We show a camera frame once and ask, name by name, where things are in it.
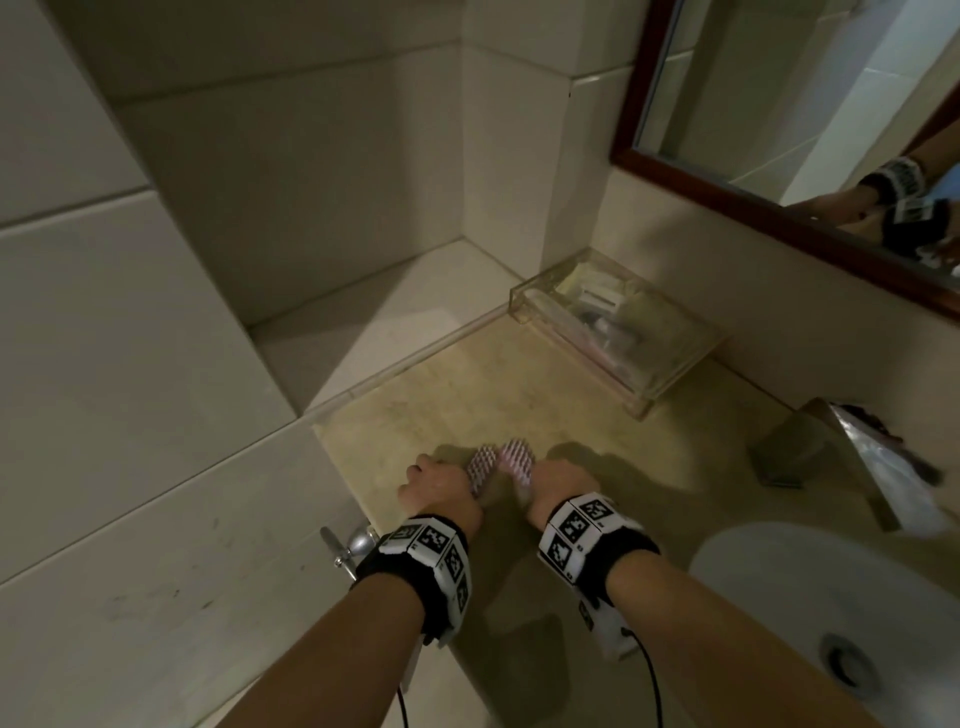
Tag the person's left hand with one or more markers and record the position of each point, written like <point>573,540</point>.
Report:
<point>439,491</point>

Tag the person's right hand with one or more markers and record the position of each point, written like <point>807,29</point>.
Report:
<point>559,484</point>

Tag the pink striped comb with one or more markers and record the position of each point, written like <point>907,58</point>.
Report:
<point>519,465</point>
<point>481,469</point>

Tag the clear box with toiletries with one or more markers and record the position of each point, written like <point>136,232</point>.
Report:
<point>675,360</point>

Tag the white ceramic sink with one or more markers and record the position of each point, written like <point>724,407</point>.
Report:
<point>862,585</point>

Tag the person's right forearm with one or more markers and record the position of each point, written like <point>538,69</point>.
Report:
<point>712,652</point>

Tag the person's left forearm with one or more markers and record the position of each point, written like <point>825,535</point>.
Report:
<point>337,660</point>

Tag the chrome sink drain plug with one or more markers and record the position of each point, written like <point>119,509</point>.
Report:
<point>849,660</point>

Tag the right wrist marker band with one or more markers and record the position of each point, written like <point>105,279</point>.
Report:
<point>592,540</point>

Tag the wrist marker band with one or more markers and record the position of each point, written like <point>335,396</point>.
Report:
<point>427,562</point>
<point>592,540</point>

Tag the left wrist marker band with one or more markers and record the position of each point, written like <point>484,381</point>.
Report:
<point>427,562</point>

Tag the pile of toiletry packets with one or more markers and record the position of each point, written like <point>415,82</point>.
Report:
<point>600,315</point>

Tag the chrome square faucet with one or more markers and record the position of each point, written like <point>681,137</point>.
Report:
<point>885,465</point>

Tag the wood-framed mirror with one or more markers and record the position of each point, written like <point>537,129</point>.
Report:
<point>750,210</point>

